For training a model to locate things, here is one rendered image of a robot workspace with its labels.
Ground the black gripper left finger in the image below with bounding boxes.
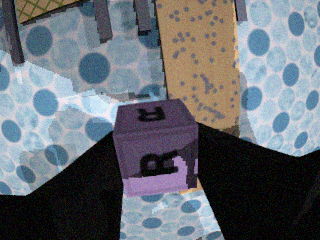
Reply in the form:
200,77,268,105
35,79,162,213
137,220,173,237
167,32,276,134
0,131,124,240

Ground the purple labelled cube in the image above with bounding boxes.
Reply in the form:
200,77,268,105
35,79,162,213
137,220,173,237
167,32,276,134
113,99,199,197

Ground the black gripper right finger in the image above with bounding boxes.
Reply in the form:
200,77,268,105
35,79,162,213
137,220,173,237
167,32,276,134
197,123,320,240

